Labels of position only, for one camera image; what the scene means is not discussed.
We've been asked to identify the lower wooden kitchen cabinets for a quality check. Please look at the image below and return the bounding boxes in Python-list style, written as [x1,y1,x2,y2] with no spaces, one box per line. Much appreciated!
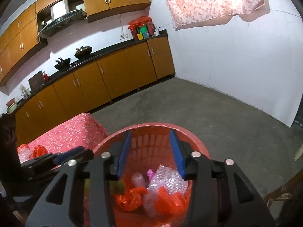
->
[15,31,175,145]

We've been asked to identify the black wok with lid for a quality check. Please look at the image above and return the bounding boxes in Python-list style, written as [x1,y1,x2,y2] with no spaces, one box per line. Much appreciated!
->
[74,46,92,59]

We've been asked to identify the orange plastic bag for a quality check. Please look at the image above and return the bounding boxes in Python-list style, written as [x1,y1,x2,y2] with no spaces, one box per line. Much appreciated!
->
[115,187,148,212]

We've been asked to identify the clear plastic bag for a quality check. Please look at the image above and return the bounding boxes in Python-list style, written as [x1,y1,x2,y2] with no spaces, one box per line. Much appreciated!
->
[131,172,146,187]

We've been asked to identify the clear bubble wrap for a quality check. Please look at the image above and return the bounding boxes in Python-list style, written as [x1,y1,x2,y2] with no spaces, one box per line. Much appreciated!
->
[147,165,188,195]

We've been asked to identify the wooden chair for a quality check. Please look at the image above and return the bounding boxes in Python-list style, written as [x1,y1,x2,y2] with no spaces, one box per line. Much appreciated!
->
[263,170,302,223]

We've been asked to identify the yellow green plastic bag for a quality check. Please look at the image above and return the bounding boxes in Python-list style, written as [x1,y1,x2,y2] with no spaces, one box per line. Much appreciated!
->
[109,179,126,195]

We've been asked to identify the stacked basins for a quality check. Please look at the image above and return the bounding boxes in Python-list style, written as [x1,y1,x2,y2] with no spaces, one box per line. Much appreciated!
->
[7,98,17,114]

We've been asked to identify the black wok left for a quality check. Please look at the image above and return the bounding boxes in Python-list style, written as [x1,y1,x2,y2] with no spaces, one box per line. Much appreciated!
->
[54,58,71,72]

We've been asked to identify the red bag on containers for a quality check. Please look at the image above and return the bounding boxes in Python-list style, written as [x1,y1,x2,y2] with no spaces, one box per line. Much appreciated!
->
[128,15,155,40]

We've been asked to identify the purple plastic bag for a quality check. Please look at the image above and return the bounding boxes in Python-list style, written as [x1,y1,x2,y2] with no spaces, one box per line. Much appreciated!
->
[146,169,155,181]

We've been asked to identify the dark cutting board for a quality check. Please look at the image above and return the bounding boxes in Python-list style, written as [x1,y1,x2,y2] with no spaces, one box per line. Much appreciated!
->
[28,71,45,92]

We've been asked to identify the white plastic bag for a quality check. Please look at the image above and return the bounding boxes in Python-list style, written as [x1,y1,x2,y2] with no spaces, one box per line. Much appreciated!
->
[17,144,32,163]

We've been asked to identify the red plastic bag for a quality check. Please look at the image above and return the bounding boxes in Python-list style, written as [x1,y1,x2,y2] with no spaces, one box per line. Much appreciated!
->
[155,186,187,215]

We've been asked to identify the glass jar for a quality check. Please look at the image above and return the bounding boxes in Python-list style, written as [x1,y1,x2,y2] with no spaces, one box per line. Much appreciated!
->
[20,84,30,99]

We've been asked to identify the range hood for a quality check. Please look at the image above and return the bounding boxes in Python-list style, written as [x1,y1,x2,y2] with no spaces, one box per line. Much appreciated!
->
[37,0,87,39]

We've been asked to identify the small red bottle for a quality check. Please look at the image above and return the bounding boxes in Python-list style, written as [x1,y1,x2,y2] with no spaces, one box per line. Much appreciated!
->
[43,71,49,82]

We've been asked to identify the red plastic laundry basket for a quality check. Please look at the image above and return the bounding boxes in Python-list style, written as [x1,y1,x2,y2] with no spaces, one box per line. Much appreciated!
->
[93,122,209,226]

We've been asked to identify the red floral tablecloth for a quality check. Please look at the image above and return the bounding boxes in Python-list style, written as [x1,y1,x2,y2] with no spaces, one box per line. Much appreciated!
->
[22,113,108,154]

